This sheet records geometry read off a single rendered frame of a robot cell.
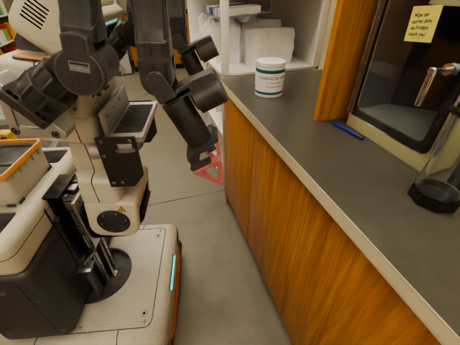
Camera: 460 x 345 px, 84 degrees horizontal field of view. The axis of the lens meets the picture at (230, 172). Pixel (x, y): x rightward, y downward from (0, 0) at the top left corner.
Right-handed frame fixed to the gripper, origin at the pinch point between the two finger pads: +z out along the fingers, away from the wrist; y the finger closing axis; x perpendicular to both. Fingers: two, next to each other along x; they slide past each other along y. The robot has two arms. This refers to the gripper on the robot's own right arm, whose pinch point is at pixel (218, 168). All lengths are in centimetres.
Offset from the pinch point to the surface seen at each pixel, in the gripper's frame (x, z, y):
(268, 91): -22, 13, 61
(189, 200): 61, 81, 99
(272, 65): -27, 3, 60
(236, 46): -19, 5, 133
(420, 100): -50, 8, 4
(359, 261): -21.5, 28.2, -17.8
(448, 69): -56, 4, 5
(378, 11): -56, -6, 30
